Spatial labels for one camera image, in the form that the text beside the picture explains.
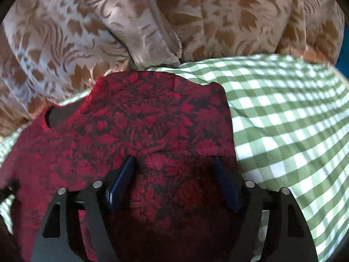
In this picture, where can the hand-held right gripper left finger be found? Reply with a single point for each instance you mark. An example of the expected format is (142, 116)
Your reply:
(124, 177)

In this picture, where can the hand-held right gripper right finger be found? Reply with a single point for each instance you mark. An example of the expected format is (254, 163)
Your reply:
(225, 180)

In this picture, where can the red patterned small garment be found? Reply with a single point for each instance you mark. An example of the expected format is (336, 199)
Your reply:
(150, 114)

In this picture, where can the green checkered bed sheet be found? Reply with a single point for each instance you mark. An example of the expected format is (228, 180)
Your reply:
(272, 114)

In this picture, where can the beige floral curtain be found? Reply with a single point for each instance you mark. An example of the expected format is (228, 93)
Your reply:
(81, 19)

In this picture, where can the blue cloth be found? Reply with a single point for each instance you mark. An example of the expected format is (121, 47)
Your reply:
(343, 65)

